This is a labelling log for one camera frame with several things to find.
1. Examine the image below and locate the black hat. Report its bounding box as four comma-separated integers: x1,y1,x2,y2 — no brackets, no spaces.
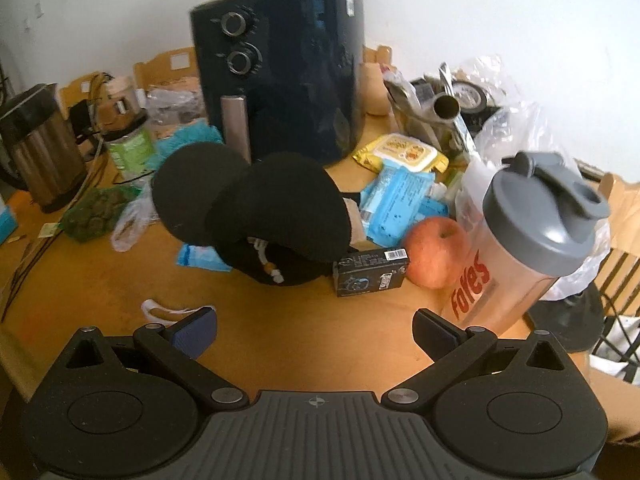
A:
151,142,359,287

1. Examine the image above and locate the black kettle base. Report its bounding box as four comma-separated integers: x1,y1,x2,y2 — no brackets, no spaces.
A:
527,284,609,352

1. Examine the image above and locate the black round object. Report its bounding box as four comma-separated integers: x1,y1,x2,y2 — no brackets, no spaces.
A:
452,80,502,126

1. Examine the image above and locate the steel electric kettle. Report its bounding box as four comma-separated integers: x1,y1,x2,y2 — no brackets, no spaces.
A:
0,82,89,213

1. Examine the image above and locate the dark blue air fryer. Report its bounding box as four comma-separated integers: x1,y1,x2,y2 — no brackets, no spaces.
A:
189,0,366,168

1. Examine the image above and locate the teal cloth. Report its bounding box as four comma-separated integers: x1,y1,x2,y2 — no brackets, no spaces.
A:
156,120,224,157

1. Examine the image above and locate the red apple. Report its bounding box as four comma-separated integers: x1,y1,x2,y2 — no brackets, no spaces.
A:
404,217,469,290

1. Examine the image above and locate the clear bag of bread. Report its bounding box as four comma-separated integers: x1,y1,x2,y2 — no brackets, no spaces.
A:
145,77,207,127

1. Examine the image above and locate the metal utensil holder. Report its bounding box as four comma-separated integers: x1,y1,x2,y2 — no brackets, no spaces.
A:
384,62,481,161

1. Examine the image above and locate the blue printed packet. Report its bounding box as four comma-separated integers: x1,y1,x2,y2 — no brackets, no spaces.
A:
359,166,456,242

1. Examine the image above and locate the small black box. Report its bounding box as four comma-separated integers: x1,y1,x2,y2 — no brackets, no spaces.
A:
333,248,411,298

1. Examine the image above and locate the green label jar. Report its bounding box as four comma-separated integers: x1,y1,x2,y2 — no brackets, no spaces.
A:
104,122,154,183

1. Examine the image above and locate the green net produce bag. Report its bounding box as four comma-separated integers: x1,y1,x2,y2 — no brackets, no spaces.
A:
60,187,144,244

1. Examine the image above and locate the brown block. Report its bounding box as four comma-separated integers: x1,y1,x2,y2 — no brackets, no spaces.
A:
99,76,149,133

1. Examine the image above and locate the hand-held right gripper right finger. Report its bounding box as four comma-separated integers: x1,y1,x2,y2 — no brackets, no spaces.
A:
382,309,576,411

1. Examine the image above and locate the white paper bag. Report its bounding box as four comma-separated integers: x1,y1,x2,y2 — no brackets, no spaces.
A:
589,314,640,387

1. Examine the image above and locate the small clear plastic bag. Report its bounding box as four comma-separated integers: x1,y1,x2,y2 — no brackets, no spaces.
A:
111,194,154,253

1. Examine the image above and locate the grey lid shaker bottle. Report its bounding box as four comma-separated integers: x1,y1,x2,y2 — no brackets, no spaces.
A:
440,151,612,332

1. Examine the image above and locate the white loop strip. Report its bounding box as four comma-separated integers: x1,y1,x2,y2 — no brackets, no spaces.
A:
141,298,217,323

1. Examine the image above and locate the light blue tissue packet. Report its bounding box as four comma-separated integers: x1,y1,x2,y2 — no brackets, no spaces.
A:
176,243,232,272

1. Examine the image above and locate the yellow wet wipes pack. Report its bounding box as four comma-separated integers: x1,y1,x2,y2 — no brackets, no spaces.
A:
352,133,450,174

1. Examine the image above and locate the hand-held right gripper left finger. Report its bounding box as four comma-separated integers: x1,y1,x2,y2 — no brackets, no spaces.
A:
52,307,251,411

